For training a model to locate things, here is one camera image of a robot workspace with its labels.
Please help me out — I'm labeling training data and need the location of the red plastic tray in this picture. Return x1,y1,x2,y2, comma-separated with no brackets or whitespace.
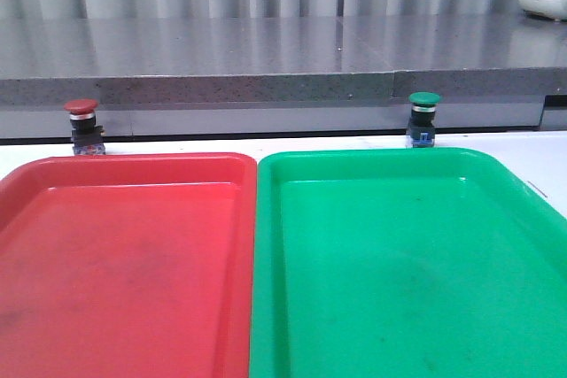
1,153,257,377

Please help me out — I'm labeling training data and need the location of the grey stone counter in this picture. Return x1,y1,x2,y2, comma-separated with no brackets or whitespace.
1,14,566,141

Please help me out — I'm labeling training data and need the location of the green mushroom push button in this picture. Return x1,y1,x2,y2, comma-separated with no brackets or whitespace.
406,91,441,148

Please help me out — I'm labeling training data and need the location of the green plastic tray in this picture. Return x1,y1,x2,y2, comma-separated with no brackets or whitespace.
250,148,566,377

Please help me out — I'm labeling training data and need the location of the red mushroom push button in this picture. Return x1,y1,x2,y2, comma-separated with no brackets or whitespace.
64,98,105,156

